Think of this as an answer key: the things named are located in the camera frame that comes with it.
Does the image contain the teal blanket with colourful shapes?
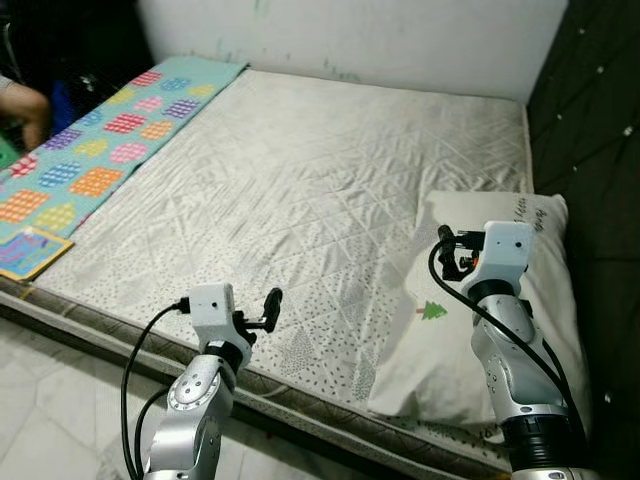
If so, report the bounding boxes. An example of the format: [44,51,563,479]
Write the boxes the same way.
[0,55,248,246]

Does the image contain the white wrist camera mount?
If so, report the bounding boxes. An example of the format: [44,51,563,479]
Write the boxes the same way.
[188,283,249,351]
[470,221,536,291]

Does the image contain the dotted grey quilted mattress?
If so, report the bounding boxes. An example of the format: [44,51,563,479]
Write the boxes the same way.
[0,68,561,476]

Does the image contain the white printed pillow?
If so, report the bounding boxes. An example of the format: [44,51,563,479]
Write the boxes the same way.
[367,190,591,446]

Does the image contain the blue children's board book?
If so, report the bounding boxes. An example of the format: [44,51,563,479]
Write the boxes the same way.
[0,225,76,283]

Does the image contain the dark bed frame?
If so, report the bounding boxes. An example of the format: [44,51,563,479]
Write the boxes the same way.
[0,300,401,480]

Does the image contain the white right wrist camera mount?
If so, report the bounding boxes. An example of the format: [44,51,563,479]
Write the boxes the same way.
[470,221,536,291]

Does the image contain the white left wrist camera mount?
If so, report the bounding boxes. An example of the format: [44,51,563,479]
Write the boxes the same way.
[188,283,249,351]

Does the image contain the person's left leg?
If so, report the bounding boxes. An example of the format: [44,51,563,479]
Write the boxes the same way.
[0,75,53,151]

